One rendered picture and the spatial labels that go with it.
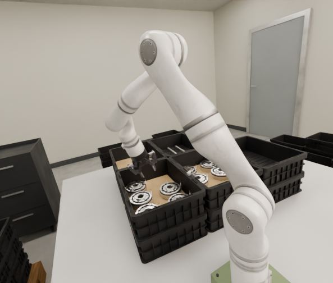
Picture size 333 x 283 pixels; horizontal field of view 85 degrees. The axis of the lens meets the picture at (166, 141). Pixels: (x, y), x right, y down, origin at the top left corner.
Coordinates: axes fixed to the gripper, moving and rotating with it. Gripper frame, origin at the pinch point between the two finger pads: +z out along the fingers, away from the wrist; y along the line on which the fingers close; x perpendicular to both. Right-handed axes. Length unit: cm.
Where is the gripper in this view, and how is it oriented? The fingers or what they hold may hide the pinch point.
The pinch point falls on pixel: (147, 171)
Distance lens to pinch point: 88.1
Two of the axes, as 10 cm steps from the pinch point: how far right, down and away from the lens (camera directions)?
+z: 3.0, 7.3, 6.1
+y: 8.5, -5.0, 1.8
